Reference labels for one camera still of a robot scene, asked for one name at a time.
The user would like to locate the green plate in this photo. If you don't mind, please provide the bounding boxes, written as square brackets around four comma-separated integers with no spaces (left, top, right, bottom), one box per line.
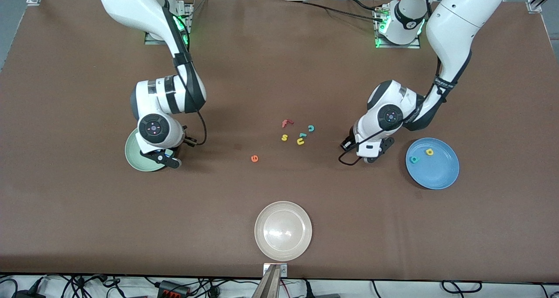
[125,128,175,172]

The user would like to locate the blue plate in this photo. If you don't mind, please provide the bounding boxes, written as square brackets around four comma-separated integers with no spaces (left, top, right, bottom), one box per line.
[406,138,460,190]

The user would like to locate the beige plate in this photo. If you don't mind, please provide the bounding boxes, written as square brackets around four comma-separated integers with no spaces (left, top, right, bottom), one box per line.
[254,201,313,262]

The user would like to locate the black power strip red switches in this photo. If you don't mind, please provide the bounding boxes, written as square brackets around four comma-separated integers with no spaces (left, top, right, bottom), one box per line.
[156,280,191,298]

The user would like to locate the black right camera bracket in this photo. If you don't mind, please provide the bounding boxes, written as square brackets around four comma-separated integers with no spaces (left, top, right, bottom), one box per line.
[140,147,182,170]

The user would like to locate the black camera bracket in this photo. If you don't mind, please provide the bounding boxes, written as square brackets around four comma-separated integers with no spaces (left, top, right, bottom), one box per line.
[371,136,396,161]
[140,147,182,170]

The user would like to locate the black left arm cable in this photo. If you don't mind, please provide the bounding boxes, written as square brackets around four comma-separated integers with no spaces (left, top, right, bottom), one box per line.
[338,58,457,166]

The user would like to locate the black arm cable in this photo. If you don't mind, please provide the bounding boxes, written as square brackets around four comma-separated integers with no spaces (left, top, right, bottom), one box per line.
[338,58,457,166]
[162,5,207,146]

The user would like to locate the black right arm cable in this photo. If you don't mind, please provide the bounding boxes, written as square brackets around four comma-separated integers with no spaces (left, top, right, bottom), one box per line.
[162,5,207,146]

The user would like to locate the black left camera bracket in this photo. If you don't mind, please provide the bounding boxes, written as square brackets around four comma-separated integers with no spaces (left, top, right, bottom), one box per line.
[371,136,396,161]

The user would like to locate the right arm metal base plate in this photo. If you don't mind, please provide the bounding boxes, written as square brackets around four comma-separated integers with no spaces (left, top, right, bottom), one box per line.
[144,3,193,45]

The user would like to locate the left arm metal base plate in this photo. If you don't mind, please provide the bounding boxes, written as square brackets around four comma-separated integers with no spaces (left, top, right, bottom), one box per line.
[375,5,421,49]

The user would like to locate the black table cable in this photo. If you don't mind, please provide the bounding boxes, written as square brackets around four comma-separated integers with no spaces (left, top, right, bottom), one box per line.
[344,0,381,13]
[284,0,385,22]

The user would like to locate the silver camera mount plate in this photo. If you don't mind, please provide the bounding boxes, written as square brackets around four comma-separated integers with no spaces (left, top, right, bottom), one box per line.
[263,263,288,277]

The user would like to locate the metal camera post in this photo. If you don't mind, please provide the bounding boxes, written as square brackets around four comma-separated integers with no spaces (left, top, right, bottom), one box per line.
[251,265,283,298]

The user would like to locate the black cable loop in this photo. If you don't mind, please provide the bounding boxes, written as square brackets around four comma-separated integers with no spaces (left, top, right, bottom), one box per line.
[0,278,19,298]
[441,280,483,295]

